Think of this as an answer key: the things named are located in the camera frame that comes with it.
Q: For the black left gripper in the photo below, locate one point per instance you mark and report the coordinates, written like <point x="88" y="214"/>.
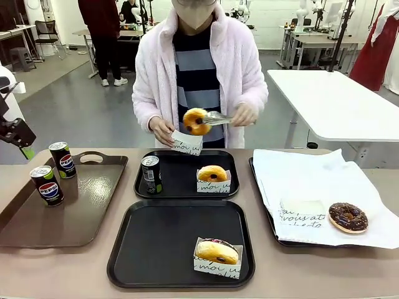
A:
<point x="17" y="132"/>

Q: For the black Pepsi can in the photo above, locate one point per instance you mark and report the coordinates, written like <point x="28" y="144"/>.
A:
<point x="50" y="190"/>
<point x="152" y="177"/>
<point x="66" y="163"/>

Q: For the printed paper donut box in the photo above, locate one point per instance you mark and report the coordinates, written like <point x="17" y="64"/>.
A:
<point x="299" y="210"/>
<point x="187" y="143"/>

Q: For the metal serving tongs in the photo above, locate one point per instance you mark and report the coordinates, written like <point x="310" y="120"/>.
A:
<point x="218" y="118"/>

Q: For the dark sprinkled donut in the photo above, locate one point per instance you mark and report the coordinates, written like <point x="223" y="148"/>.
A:
<point x="218" y="241"/>

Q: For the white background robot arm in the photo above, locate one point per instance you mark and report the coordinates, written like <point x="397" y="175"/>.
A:
<point x="302" y="12"/>
<point x="243" y="7"/>

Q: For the person's left forearm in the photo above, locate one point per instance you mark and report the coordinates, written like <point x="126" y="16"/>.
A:
<point x="255" y="90"/>

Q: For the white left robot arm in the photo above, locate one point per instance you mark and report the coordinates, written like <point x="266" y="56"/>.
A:
<point x="11" y="106"/>

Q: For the person's right forearm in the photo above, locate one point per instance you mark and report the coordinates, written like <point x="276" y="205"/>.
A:
<point x="145" y="109"/>

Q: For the person's right hand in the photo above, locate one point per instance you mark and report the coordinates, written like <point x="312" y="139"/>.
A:
<point x="162" y="132"/>

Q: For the person's left hand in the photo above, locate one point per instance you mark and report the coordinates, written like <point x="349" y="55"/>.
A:
<point x="246" y="115"/>

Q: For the grey plastic stool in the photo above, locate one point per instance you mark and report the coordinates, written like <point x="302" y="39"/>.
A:
<point x="22" y="54"/>

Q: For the white side desk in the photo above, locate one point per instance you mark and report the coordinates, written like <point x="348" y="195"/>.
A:
<point x="15" y="28"/>

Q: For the black office chair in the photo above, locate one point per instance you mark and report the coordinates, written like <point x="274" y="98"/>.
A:
<point x="46" y="28"/>

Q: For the grey background table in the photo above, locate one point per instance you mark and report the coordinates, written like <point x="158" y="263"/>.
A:
<point x="84" y="32"/>

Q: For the bystander in dark red sweater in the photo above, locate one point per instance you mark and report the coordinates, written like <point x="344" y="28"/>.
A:
<point x="99" y="25"/>

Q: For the small black serving tray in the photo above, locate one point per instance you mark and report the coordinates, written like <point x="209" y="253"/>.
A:
<point x="177" y="174"/>

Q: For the person in pink jacket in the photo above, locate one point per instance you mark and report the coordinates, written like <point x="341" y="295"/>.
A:
<point x="156" y="68"/>

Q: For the large black serving tray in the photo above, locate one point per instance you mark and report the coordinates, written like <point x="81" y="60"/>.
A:
<point x="156" y="243"/>

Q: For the bystander in black clothes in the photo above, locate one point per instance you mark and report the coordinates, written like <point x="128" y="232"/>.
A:
<point x="127" y="11"/>

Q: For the navy grey striped shirt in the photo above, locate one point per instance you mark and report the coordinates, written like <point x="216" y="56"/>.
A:
<point x="196" y="84"/>

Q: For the beige face mask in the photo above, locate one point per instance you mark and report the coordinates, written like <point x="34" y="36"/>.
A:
<point x="194" y="15"/>

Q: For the flat printed paper donut box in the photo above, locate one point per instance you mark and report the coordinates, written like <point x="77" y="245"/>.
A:
<point x="299" y="210"/>

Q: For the black tray under paper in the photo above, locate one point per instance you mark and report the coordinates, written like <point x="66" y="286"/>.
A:
<point x="293" y="243"/>

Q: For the white paper sheet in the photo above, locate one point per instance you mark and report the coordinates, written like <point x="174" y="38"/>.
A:
<point x="311" y="174"/>

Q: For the white table with grey leg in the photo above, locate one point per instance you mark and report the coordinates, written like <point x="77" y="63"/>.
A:
<point x="327" y="102"/>

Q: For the grey background workbench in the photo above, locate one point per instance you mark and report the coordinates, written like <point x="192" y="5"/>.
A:
<point x="327" y="40"/>

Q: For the mannequin in red dress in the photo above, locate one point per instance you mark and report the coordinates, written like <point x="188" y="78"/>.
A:
<point x="374" y="56"/>

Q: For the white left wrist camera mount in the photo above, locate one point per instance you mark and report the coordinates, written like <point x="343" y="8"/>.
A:
<point x="18" y="88"/>

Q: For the black camera stand pole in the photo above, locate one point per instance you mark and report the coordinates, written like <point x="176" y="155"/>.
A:
<point x="343" y="31"/>

